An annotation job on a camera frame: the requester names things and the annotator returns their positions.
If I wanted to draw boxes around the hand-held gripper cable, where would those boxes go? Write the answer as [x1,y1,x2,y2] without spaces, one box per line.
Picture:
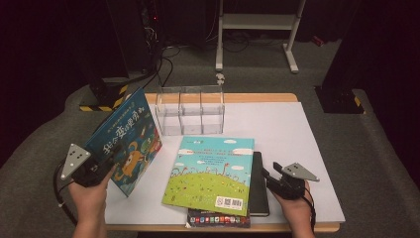
[52,160,79,226]
[301,187,318,234]

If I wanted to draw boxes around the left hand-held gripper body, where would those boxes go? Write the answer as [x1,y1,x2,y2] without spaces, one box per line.
[59,143,115,188]

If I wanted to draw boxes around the person's right hand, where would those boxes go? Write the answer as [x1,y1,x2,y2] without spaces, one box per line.
[272,180,313,233]

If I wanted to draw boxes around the black notebook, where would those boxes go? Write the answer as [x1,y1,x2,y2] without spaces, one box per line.
[248,151,270,218]

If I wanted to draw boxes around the black base with yellow stripes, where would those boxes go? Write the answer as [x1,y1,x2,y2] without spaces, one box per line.
[78,77,130,113]
[314,85,367,115]

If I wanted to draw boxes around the white table mat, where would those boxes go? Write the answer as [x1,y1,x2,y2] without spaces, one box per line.
[104,101,347,226]

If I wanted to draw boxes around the clear acrylic book rack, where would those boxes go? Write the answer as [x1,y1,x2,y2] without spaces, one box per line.
[155,84,226,137]

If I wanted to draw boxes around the left hand-held gripper cable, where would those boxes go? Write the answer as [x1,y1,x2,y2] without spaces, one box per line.
[52,160,79,226]

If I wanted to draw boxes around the light blue picture book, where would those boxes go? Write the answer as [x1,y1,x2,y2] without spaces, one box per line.
[161,135,256,217]

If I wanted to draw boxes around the right hand-held gripper cable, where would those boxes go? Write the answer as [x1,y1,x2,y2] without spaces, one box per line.
[301,187,318,234]

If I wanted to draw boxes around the dark equipment cabinet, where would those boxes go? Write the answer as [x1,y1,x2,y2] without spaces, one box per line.
[106,0,166,74]

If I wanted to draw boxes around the white metal stand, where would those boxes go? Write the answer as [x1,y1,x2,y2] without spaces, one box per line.
[215,0,307,74]

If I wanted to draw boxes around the purple magazine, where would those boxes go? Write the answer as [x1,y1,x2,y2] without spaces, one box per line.
[186,207,252,229]

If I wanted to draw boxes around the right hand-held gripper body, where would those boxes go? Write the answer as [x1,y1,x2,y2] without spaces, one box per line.
[266,162,321,201]

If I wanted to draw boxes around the dark blue picture book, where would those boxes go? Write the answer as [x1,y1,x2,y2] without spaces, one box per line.
[84,86,163,198]

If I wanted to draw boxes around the person's left hand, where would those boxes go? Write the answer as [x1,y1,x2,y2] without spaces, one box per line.
[67,165,117,229]

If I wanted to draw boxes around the black floor cable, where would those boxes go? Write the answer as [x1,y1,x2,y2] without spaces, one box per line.
[127,46,182,94]

